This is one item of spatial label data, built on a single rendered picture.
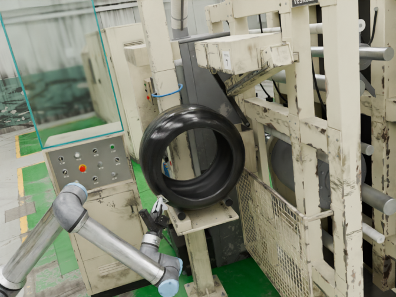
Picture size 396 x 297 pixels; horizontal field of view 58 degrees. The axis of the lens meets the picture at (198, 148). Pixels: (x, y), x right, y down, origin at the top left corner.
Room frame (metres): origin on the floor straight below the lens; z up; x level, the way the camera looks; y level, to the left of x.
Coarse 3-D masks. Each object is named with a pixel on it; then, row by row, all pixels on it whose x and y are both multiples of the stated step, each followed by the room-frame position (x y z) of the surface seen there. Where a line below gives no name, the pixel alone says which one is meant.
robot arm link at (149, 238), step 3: (147, 234) 1.56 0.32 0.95; (150, 234) 1.57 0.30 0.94; (144, 237) 1.55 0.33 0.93; (147, 237) 1.54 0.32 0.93; (150, 237) 1.54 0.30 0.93; (153, 237) 1.54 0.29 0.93; (156, 237) 1.55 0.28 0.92; (159, 237) 1.56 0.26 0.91; (144, 240) 1.54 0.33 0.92; (147, 240) 1.53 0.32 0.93; (150, 240) 1.53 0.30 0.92; (153, 240) 1.53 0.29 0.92; (156, 240) 1.54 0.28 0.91; (159, 240) 1.55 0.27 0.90; (153, 243) 1.52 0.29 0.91; (156, 243) 1.53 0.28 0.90; (159, 243) 1.55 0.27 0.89
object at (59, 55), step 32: (0, 0) 2.31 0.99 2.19; (32, 0) 2.35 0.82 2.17; (64, 0) 2.38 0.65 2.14; (32, 32) 2.33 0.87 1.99; (64, 32) 2.37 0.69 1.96; (96, 32) 2.41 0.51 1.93; (32, 64) 2.32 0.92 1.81; (64, 64) 2.36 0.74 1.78; (96, 64) 2.40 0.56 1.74; (32, 96) 2.31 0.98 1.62; (64, 96) 2.35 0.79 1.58; (96, 96) 2.39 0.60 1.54; (64, 128) 2.34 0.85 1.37; (96, 128) 2.38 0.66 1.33
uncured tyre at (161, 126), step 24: (168, 120) 1.79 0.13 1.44; (192, 120) 1.78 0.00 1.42; (216, 120) 1.81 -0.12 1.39; (144, 144) 1.81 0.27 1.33; (168, 144) 1.74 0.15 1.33; (240, 144) 1.84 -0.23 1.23; (144, 168) 1.75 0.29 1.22; (216, 168) 2.07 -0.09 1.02; (240, 168) 1.82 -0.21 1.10; (168, 192) 1.73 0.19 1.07; (192, 192) 2.01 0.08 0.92; (216, 192) 1.79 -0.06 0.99
